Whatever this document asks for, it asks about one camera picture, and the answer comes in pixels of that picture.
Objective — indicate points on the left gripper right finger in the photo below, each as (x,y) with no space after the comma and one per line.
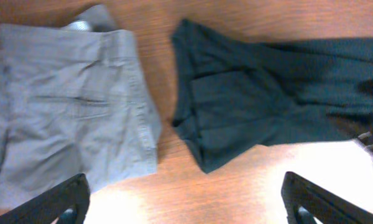
(306,202)

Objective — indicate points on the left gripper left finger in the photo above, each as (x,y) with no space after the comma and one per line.
(67,202)

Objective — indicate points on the dark green t-shirt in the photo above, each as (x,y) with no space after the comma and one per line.
(234,95)

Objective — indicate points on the grey folded trousers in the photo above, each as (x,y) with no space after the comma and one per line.
(72,100)

